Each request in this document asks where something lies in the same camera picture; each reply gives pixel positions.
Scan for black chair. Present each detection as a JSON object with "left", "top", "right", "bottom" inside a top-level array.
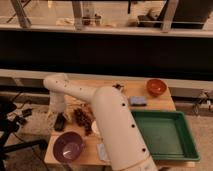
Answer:
[{"left": 0, "top": 97, "right": 47, "bottom": 171}]

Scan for red bowl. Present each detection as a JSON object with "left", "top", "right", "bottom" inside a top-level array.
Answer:
[{"left": 146, "top": 79, "right": 167, "bottom": 97}]

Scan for light blue cloth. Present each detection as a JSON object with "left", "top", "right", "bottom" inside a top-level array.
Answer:
[{"left": 97, "top": 143, "right": 109, "bottom": 162}]

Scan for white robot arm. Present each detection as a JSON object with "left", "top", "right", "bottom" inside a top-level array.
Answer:
[{"left": 43, "top": 73, "right": 158, "bottom": 171}]

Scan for small dark tape roll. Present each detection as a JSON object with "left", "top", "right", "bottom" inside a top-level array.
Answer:
[{"left": 113, "top": 84, "right": 124, "bottom": 92}]

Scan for white cup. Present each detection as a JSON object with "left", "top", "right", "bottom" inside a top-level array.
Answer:
[{"left": 91, "top": 121, "right": 99, "bottom": 135}]

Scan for bunch of dark grapes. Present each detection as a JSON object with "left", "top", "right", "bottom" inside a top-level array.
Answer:
[{"left": 74, "top": 108, "right": 92, "bottom": 136}]

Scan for purple bowl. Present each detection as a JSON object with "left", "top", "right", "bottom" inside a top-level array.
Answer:
[{"left": 53, "top": 131, "right": 85, "bottom": 163}]

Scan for blue sponge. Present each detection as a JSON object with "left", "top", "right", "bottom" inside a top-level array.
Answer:
[{"left": 129, "top": 96, "right": 147, "bottom": 106}]

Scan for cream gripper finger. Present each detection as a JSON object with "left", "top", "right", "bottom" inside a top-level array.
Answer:
[
  {"left": 63, "top": 108, "right": 73, "bottom": 122},
  {"left": 46, "top": 110, "right": 55, "bottom": 124}
]

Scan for green plastic tray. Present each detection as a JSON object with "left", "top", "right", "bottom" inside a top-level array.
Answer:
[{"left": 132, "top": 110, "right": 200, "bottom": 161}]

